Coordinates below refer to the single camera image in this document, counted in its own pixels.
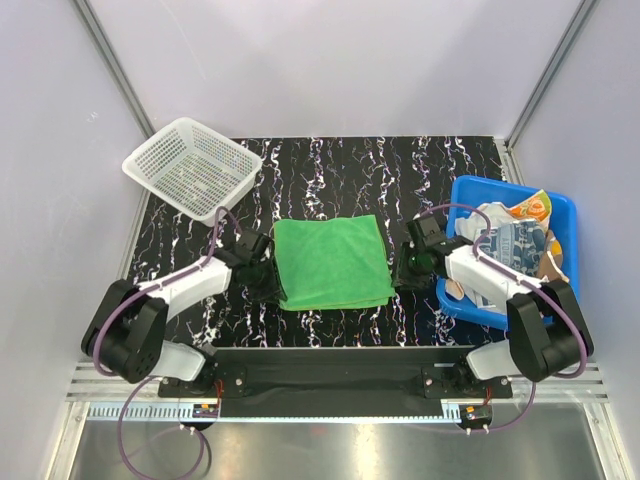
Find green microfiber towel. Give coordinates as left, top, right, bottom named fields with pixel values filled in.
left=274, top=215, right=395, bottom=312

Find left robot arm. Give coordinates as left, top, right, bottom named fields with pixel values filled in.
left=81, top=230, right=286, bottom=396

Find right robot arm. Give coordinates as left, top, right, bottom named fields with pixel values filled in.
left=393, top=215, right=594, bottom=397

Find blue white patterned towel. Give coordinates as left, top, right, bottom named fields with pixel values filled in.
left=446, top=202, right=527, bottom=311

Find white perforated plastic basket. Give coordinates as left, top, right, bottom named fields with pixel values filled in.
left=122, top=117, right=262, bottom=227

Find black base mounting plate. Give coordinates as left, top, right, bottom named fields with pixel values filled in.
left=158, top=347, right=513, bottom=422

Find orange floral towel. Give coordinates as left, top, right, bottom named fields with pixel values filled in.
left=506, top=190, right=569, bottom=282

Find aluminium frame rail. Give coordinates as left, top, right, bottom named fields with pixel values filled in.
left=65, top=363, right=608, bottom=424

